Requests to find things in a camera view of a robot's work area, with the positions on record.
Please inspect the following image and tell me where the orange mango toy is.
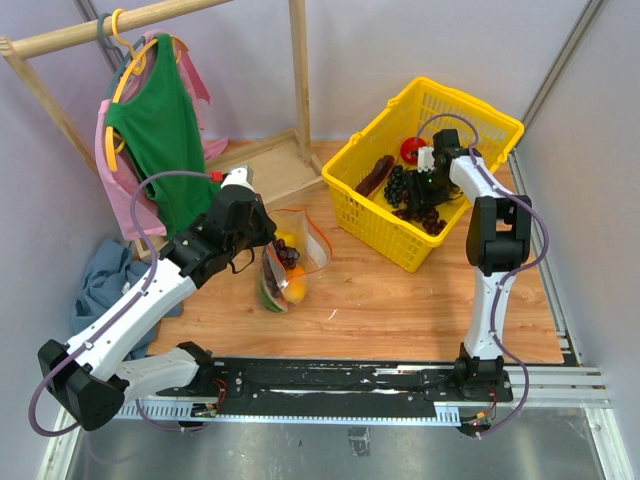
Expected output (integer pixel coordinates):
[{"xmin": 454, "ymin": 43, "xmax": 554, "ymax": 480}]
[{"xmin": 281, "ymin": 265, "xmax": 308, "ymax": 305}]

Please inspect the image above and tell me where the yellow plastic basket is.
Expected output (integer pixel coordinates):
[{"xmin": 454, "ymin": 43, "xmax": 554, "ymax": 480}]
[{"xmin": 321, "ymin": 76, "xmax": 526, "ymax": 274}]

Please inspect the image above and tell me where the green tank top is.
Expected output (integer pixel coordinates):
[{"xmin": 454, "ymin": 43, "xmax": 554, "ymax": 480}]
[{"xmin": 106, "ymin": 34, "xmax": 220, "ymax": 238}]

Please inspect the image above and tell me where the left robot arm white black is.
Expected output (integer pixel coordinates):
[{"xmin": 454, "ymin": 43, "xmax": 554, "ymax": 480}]
[{"xmin": 36, "ymin": 184, "xmax": 276, "ymax": 431}]

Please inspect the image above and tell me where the teal clothes hanger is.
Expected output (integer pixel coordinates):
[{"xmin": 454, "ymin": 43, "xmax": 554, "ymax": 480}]
[{"xmin": 97, "ymin": 12, "xmax": 129, "ymax": 99}]

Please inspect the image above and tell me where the dark blue grape bunch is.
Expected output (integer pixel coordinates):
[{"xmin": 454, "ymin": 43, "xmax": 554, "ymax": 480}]
[{"xmin": 383, "ymin": 165, "xmax": 411, "ymax": 209}]

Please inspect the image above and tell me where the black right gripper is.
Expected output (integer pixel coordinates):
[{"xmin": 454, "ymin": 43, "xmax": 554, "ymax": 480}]
[{"xmin": 404, "ymin": 166, "xmax": 452, "ymax": 214}]

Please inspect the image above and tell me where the blue cloth heap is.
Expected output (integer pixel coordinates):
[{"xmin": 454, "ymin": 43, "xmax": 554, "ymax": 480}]
[{"xmin": 69, "ymin": 237, "xmax": 184, "ymax": 361}]

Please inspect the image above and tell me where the yellow clothes hanger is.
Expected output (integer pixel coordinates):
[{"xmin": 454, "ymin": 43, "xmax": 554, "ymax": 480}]
[{"xmin": 103, "ymin": 8, "xmax": 191, "ymax": 174}]

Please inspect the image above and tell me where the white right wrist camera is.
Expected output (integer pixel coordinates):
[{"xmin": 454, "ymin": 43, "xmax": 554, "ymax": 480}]
[{"xmin": 417, "ymin": 146, "xmax": 435, "ymax": 173}]

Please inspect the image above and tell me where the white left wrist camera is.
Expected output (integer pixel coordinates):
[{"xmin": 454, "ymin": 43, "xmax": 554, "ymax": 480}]
[{"xmin": 221, "ymin": 165, "xmax": 254, "ymax": 191}]

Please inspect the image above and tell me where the yellow bell pepper toy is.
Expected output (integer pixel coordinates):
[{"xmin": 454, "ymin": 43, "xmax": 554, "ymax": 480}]
[{"xmin": 275, "ymin": 230, "xmax": 297, "ymax": 248}]

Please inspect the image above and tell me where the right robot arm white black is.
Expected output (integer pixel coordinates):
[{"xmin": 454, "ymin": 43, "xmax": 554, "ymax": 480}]
[{"xmin": 401, "ymin": 129, "xmax": 533, "ymax": 400}]

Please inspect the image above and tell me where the clear zip bag orange zipper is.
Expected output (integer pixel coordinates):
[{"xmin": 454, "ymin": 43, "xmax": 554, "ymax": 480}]
[{"xmin": 256, "ymin": 208, "xmax": 333, "ymax": 314}]

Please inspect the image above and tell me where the dark purple grape bunch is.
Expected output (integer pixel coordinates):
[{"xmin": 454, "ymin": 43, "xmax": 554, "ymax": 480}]
[{"xmin": 262, "ymin": 239, "xmax": 300, "ymax": 296}]

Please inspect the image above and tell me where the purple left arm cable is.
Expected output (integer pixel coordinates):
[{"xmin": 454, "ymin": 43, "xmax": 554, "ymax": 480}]
[{"xmin": 28, "ymin": 170, "xmax": 224, "ymax": 439}]

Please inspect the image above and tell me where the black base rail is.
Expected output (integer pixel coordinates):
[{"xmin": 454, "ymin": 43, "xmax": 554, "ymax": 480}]
[{"xmin": 116, "ymin": 358, "xmax": 514, "ymax": 426}]

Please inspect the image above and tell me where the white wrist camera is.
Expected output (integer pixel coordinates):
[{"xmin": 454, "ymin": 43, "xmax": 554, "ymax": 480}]
[
  {"xmin": 221, "ymin": 165, "xmax": 254, "ymax": 191},
  {"xmin": 417, "ymin": 146, "xmax": 435, "ymax": 173}
]

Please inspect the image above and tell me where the pink garment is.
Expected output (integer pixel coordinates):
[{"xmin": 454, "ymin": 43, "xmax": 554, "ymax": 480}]
[{"xmin": 94, "ymin": 29, "xmax": 229, "ymax": 240}]

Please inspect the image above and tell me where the red apple toy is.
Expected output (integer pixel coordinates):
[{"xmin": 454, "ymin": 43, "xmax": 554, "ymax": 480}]
[{"xmin": 400, "ymin": 137, "xmax": 427, "ymax": 165}]

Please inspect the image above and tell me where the wooden clothes rack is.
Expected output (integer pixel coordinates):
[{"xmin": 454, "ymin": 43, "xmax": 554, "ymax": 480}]
[{"xmin": 1, "ymin": 1, "xmax": 321, "ymax": 255}]

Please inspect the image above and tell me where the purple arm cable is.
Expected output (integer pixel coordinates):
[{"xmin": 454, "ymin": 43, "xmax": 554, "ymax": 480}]
[
  {"xmin": 28, "ymin": 170, "xmax": 224, "ymax": 439},
  {"xmin": 414, "ymin": 113, "xmax": 551, "ymax": 431}
]

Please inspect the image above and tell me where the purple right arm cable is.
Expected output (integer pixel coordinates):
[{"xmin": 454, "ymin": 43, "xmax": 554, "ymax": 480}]
[{"xmin": 414, "ymin": 113, "xmax": 551, "ymax": 431}]

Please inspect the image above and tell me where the watermelon slice toy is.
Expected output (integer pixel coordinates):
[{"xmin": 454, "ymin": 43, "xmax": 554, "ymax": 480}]
[{"xmin": 256, "ymin": 280, "xmax": 289, "ymax": 313}]

